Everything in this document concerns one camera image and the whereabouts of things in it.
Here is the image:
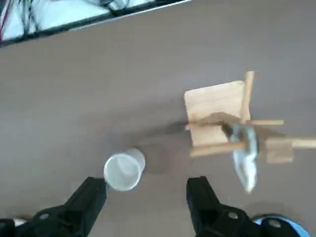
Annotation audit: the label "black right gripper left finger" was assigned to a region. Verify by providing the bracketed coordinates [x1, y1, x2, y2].
[0, 176, 108, 237]

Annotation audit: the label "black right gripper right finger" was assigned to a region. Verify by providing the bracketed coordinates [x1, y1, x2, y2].
[186, 175, 297, 237]

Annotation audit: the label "white-handled black-bladed scissors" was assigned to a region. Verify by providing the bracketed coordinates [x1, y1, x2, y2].
[223, 122, 260, 194]

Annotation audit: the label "white enamel cup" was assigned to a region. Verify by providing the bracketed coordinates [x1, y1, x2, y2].
[103, 148, 146, 192]

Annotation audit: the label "blue plate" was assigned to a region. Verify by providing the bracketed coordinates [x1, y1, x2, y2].
[253, 213, 310, 237]

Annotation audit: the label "wooden peg rack stand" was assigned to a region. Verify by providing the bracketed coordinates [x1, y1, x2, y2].
[183, 71, 316, 165]

